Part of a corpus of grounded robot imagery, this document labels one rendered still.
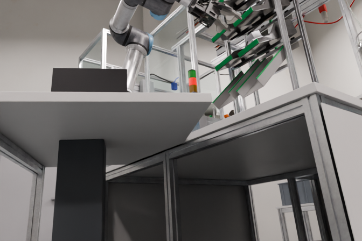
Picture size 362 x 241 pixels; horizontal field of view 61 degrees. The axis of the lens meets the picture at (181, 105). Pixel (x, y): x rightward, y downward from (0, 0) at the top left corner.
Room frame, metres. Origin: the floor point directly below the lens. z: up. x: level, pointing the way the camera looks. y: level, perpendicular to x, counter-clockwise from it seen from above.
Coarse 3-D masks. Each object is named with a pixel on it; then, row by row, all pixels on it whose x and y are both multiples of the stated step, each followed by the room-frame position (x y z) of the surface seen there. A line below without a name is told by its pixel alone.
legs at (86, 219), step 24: (0, 144) 0.97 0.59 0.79; (72, 144) 1.10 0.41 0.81; (96, 144) 1.11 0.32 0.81; (24, 168) 1.36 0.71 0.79; (72, 168) 1.10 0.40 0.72; (96, 168) 1.12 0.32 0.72; (72, 192) 1.10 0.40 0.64; (96, 192) 1.12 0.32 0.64; (72, 216) 1.10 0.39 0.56; (96, 216) 1.12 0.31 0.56; (72, 240) 1.10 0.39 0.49; (96, 240) 1.12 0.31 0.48
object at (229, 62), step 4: (232, 52) 1.39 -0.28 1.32; (236, 52) 1.41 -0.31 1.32; (228, 56) 1.24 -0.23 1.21; (232, 56) 1.23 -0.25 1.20; (236, 56) 1.24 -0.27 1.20; (248, 56) 1.33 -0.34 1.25; (224, 60) 1.27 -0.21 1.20; (228, 60) 1.25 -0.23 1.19; (232, 60) 1.25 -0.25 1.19; (236, 60) 1.29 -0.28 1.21; (240, 60) 1.33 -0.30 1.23; (220, 64) 1.30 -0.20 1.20; (224, 64) 1.28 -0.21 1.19; (228, 64) 1.29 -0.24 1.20; (232, 64) 1.33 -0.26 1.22; (236, 64) 1.38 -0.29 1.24; (216, 68) 1.33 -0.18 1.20; (220, 68) 1.31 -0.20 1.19; (224, 68) 1.35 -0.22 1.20
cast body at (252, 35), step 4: (248, 32) 1.14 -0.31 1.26; (252, 32) 1.13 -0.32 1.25; (256, 32) 1.13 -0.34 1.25; (248, 36) 1.15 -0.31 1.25; (252, 36) 1.13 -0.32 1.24; (256, 36) 1.13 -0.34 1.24; (260, 36) 1.14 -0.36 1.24; (248, 40) 1.16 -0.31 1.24; (252, 40) 1.13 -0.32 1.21; (248, 44) 1.16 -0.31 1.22
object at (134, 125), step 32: (0, 96) 0.71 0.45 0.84; (32, 96) 0.73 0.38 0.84; (64, 96) 0.74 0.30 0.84; (96, 96) 0.76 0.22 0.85; (128, 96) 0.77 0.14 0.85; (160, 96) 0.79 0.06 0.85; (192, 96) 0.81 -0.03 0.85; (0, 128) 0.91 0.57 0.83; (32, 128) 0.94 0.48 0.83; (64, 128) 0.96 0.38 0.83; (96, 128) 0.99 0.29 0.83; (128, 128) 1.01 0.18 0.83; (160, 128) 1.04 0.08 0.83; (192, 128) 1.07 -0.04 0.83; (128, 160) 1.55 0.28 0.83
